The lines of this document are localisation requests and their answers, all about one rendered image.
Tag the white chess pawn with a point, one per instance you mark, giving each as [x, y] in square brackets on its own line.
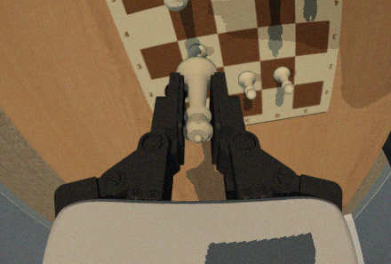
[282, 75]
[197, 50]
[247, 79]

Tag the cream and brown chessboard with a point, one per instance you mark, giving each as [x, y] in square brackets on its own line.
[239, 35]

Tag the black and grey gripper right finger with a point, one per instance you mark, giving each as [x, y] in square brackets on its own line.
[239, 157]

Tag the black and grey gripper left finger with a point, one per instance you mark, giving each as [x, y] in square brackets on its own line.
[148, 171]

